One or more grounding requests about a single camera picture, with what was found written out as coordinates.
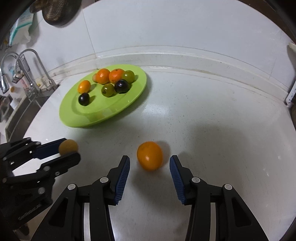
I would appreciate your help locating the black frying pan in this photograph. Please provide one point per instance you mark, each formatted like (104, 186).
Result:
(56, 12)

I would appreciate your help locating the thin gooseneck faucet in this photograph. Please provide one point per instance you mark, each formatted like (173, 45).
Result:
(34, 70)

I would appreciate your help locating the paper towel pack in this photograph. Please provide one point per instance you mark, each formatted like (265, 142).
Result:
(19, 33)

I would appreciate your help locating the black wire basket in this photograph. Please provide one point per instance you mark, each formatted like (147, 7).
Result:
(20, 71)

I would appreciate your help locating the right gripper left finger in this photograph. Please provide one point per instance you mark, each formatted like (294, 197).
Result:
(65, 219)

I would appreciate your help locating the small orange kumquat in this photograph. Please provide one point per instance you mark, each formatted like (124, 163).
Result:
(150, 156)
(84, 87)

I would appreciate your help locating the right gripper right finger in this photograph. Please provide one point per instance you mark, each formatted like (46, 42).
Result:
(234, 219)

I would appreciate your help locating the dish rack shelf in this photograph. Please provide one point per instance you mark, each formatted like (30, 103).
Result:
(290, 100)

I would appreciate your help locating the green plate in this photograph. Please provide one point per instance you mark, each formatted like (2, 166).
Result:
(100, 108)

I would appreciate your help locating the stainless steel sink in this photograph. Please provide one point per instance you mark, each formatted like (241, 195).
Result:
(21, 118)

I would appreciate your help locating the dark plum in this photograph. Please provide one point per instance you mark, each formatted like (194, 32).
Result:
(84, 99)
(122, 86)

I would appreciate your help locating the large chrome faucet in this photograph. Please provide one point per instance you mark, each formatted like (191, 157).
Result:
(15, 90)

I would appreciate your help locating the large orange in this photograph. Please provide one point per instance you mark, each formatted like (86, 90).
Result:
(115, 75)
(102, 76)

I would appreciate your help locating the green tomato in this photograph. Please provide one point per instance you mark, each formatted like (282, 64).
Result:
(128, 76)
(108, 90)

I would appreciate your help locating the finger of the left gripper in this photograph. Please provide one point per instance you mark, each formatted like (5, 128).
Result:
(25, 149)
(58, 166)

